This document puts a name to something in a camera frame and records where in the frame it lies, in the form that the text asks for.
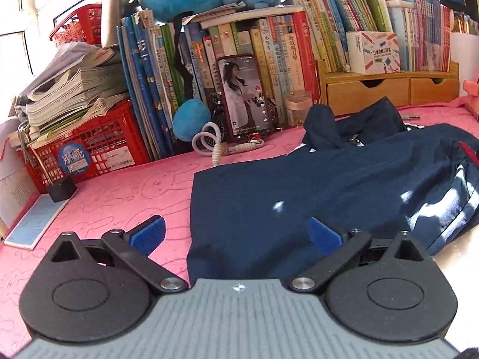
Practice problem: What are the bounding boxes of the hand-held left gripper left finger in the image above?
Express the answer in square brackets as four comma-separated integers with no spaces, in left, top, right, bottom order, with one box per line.
[48,215,189,294]

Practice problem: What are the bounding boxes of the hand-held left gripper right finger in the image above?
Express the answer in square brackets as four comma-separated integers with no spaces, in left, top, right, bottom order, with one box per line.
[287,217,431,294]

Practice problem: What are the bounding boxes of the navy and white jacket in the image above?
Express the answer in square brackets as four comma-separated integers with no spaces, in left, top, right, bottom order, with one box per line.
[186,96,479,288]

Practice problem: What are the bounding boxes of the pink rabbit print towel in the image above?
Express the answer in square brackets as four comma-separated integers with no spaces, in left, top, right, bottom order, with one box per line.
[0,97,479,359]

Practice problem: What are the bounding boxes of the small black box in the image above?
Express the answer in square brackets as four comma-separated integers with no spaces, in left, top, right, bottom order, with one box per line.
[48,175,78,203]

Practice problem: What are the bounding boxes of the red plastic crate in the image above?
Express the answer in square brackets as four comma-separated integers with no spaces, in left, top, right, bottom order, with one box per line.
[17,99,152,195]

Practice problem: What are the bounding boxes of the light blue booklet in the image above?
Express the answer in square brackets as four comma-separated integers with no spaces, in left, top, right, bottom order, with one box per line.
[3,192,72,250]

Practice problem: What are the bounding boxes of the blue plush ball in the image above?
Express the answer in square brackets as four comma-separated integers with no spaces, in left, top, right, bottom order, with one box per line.
[172,98,212,142]

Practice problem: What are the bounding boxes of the clear jar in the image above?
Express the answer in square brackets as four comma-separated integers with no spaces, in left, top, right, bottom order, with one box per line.
[286,90,313,128]

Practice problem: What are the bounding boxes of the miniature bicycle model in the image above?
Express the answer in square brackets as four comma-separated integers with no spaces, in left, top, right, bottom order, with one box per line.
[207,92,287,139]

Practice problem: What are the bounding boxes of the white paper sheets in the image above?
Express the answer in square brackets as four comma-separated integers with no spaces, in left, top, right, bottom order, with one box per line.
[0,118,42,238]

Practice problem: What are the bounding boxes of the wooden drawer organiser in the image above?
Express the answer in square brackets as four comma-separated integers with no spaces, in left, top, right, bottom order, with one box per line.
[316,60,460,116]

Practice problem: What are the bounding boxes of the stack of magazines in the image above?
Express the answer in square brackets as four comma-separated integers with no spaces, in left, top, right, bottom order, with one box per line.
[13,41,131,146]

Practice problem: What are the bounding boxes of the smartphone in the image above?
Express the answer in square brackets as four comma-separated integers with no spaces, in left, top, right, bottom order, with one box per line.
[217,53,275,143]

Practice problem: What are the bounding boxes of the white patterned carton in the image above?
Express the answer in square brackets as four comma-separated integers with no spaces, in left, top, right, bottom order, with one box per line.
[346,31,401,75]

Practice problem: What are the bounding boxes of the row of upright books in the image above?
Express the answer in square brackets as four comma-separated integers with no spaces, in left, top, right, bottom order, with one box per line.
[116,9,322,161]

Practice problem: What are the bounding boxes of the red plastic basket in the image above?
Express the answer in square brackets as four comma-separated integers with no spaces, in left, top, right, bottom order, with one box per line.
[50,4,103,47]

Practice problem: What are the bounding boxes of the row of books on organiser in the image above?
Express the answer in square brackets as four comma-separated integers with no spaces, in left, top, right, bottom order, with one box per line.
[299,0,455,73]

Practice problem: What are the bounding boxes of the white rope lanyard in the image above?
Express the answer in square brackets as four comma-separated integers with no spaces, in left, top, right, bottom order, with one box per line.
[192,121,270,167]

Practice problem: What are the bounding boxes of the black strap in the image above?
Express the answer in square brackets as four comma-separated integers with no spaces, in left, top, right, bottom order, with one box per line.
[173,12,199,100]

